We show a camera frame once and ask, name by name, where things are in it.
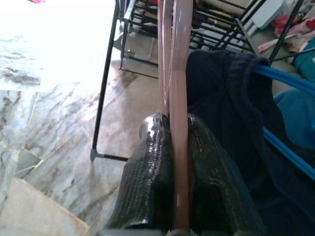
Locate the navy blue garment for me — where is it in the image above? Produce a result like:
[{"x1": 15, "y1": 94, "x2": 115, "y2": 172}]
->
[{"x1": 186, "y1": 49, "x2": 315, "y2": 236}]

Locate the blue plastic hanger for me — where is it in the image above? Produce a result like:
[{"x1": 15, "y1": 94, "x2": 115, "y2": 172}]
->
[{"x1": 251, "y1": 62, "x2": 315, "y2": 177}]

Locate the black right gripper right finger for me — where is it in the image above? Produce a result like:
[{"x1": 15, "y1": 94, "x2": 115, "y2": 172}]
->
[{"x1": 188, "y1": 113, "x2": 268, "y2": 236}]

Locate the pink plastic hanger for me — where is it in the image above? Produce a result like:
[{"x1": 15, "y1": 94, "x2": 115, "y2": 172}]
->
[{"x1": 157, "y1": 0, "x2": 195, "y2": 232}]

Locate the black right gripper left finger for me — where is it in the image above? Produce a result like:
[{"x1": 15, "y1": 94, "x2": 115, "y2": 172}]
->
[{"x1": 108, "y1": 112, "x2": 174, "y2": 229}]

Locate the bright blue garment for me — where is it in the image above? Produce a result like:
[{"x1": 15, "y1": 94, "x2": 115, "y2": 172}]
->
[{"x1": 273, "y1": 88, "x2": 315, "y2": 150}]

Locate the black metal drying rack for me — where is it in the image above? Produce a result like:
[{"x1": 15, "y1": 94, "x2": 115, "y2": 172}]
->
[{"x1": 90, "y1": 0, "x2": 306, "y2": 163}]

